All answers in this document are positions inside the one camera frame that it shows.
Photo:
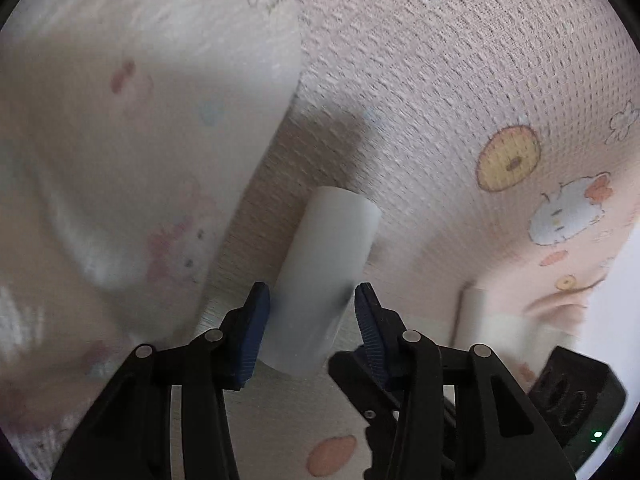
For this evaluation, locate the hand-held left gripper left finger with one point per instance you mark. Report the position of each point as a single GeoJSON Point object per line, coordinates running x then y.
{"type": "Point", "coordinates": [252, 340]}

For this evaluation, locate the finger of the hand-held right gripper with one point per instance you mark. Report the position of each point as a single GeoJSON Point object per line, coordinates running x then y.
{"type": "Point", "coordinates": [357, 380]}

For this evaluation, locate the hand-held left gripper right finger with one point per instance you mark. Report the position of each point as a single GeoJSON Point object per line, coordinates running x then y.
{"type": "Point", "coordinates": [369, 330]}

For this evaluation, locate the short white cardboard tube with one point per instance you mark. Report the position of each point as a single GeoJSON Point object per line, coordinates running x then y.
{"type": "Point", "coordinates": [472, 315]}

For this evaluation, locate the pink printed pillow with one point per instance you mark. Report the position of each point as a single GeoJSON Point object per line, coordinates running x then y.
{"type": "Point", "coordinates": [125, 135]}

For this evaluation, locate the pink cartoon printed bed mat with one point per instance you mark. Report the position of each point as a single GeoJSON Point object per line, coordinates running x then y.
{"type": "Point", "coordinates": [425, 85]}

